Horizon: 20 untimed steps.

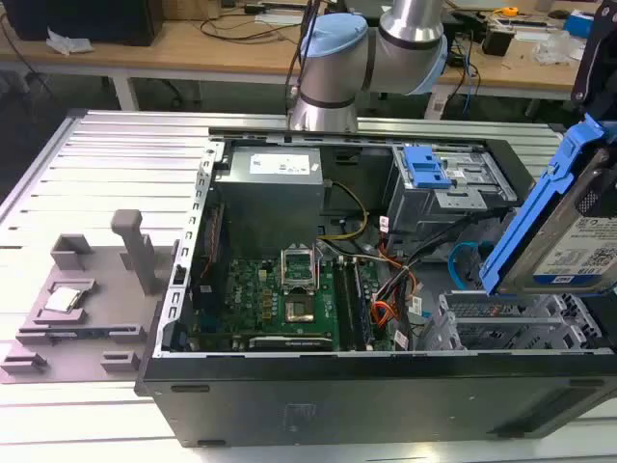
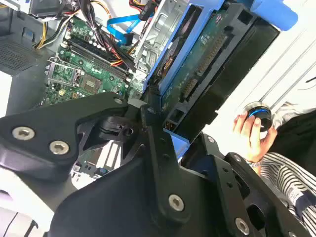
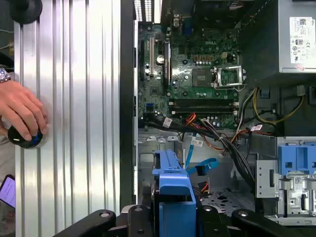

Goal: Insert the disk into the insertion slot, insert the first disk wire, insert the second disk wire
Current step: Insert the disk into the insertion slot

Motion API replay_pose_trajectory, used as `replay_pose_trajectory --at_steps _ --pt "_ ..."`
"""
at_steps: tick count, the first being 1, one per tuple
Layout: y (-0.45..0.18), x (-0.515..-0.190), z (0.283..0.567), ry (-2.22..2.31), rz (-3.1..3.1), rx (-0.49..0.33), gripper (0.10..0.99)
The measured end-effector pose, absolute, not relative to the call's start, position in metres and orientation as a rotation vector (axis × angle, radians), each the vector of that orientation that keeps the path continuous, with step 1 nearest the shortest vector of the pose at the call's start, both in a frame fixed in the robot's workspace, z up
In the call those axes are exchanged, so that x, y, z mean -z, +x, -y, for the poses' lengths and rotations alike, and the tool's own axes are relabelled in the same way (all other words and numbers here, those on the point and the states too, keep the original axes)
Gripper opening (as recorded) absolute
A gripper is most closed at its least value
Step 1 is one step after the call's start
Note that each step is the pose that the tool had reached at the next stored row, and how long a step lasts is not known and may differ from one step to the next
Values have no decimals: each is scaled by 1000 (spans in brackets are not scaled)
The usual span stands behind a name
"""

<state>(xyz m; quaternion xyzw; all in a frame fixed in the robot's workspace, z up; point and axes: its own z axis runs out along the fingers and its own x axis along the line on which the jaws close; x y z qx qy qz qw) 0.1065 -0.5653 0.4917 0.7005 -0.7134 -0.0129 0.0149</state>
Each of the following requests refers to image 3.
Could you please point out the blue VGA port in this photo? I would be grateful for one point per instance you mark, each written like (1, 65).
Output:
(188, 26)

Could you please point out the smartphone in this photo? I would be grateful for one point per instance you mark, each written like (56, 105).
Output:
(8, 190)

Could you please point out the silver coin battery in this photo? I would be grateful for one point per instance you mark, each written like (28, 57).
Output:
(160, 59)

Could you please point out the black case fan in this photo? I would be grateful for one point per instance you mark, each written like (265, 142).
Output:
(212, 14)

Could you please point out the grey power supply unit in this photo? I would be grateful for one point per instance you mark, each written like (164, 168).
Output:
(284, 37)

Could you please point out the green motherboard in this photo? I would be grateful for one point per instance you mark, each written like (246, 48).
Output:
(182, 69)

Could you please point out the black RAM slot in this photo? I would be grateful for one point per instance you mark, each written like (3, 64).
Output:
(202, 113)
(202, 104)
(202, 108)
(202, 100)

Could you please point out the white expansion slot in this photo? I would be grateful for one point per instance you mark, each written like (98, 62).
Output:
(151, 56)

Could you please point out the silver wristwatch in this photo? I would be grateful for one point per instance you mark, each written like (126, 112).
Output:
(3, 75)

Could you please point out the metal socket cover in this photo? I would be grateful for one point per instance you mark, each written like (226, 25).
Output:
(228, 67)

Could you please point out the black PC case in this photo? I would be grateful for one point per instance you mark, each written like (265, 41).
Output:
(127, 98)

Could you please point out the grey metal drive cage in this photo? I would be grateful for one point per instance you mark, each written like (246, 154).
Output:
(264, 177)

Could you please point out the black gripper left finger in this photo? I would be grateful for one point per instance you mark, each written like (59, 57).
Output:
(138, 222)

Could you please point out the CPU socket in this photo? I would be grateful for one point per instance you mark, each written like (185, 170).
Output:
(201, 76)

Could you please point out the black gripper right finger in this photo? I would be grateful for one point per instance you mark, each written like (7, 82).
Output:
(211, 222)

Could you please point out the black round knob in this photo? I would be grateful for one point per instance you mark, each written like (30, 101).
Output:
(26, 10)

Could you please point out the blue plastic drive latch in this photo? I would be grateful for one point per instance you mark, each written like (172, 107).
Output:
(284, 153)

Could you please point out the hard disk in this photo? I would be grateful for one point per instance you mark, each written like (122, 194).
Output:
(172, 182)

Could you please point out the grey metal disk bay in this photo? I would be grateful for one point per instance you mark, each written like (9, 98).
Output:
(145, 158)

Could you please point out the black expansion slot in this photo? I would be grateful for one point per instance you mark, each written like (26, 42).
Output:
(142, 61)

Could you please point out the person's hand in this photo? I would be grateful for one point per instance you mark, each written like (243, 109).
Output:
(22, 106)

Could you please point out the metal locking lever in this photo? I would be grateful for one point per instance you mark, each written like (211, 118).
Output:
(232, 86)

